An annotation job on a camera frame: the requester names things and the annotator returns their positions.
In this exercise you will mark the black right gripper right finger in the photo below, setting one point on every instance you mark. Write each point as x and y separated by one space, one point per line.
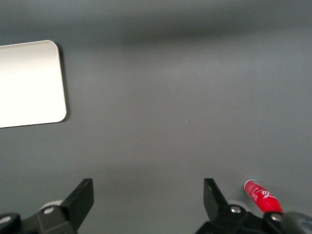
214 197

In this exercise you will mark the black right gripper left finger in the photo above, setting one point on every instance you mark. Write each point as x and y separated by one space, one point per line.
80 200

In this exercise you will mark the white rectangular tray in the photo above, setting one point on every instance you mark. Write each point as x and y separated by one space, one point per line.
29 84

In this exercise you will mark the red coke bottle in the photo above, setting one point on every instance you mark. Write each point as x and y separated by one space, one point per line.
264 197

